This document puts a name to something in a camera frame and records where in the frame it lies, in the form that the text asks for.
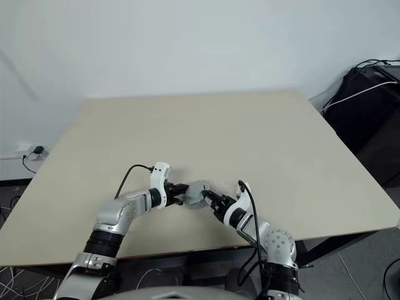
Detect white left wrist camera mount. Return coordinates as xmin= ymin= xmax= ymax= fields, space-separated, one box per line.
xmin=149 ymin=161 xmax=173 ymax=209

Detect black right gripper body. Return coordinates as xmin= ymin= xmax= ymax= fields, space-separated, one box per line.
xmin=216 ymin=196 xmax=238 ymax=221

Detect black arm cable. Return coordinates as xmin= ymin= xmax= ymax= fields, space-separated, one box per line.
xmin=113 ymin=164 xmax=156 ymax=200
xmin=237 ymin=179 xmax=267 ymax=287

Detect black table frame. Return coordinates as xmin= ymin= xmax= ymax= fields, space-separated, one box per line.
xmin=9 ymin=230 xmax=400 ymax=282

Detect white power strip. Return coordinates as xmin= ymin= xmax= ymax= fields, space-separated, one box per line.
xmin=16 ymin=142 xmax=50 ymax=161

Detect white cable on case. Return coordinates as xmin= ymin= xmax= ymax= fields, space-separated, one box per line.
xmin=321 ymin=81 xmax=397 ymax=116

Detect black floor cable loop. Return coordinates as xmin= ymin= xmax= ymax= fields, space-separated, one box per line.
xmin=383 ymin=258 xmax=400 ymax=300

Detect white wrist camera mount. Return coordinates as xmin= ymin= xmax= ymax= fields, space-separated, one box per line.
xmin=222 ymin=180 xmax=251 ymax=226
xmin=149 ymin=161 xmax=173 ymax=209

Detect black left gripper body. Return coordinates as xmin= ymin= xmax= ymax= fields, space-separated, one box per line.
xmin=163 ymin=181 xmax=180 ymax=208

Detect black cables above case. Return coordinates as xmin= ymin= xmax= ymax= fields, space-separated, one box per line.
xmin=352 ymin=58 xmax=400 ymax=72

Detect black power strip cable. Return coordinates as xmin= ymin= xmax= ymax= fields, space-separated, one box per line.
xmin=21 ymin=152 xmax=39 ymax=174

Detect white cable loops under table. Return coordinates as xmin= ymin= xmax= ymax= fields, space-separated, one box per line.
xmin=137 ymin=267 xmax=187 ymax=287

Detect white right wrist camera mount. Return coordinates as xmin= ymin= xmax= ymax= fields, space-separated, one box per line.
xmin=222 ymin=180 xmax=251 ymax=226

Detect motor housing with copper windings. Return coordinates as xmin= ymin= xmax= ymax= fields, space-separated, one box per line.
xmin=184 ymin=186 xmax=211 ymax=209

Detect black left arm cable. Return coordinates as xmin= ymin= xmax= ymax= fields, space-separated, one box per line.
xmin=113 ymin=164 xmax=156 ymax=200

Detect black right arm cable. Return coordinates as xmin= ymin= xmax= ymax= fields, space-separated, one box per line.
xmin=237 ymin=179 xmax=267 ymax=287

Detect grey robot torso dome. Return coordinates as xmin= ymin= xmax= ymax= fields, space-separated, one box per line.
xmin=102 ymin=287 xmax=266 ymax=300

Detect black equipment with cables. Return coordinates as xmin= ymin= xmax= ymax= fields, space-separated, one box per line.
xmin=321 ymin=61 xmax=400 ymax=187

